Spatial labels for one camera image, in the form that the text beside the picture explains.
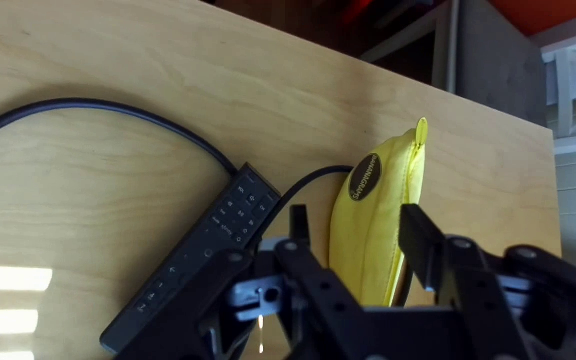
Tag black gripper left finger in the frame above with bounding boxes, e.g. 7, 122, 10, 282
115, 203, 396, 360

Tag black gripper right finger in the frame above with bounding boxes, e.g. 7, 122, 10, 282
399, 203, 576, 360

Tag black remote control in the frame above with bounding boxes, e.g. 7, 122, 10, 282
98, 162, 285, 356

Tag yellow banana plush toy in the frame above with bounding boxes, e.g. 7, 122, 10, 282
327, 117, 433, 310

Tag black looped cable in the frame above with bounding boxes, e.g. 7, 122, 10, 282
0, 97, 357, 250

